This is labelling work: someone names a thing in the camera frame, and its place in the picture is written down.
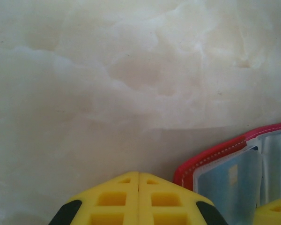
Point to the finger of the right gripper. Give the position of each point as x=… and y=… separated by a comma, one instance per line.
x=275, y=211

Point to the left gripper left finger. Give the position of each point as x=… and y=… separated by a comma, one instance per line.
x=112, y=201

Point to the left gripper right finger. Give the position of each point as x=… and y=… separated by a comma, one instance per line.
x=166, y=201

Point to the red card holder wallet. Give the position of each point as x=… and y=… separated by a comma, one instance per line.
x=201, y=159

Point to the blue credit card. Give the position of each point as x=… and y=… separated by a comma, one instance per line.
x=224, y=185

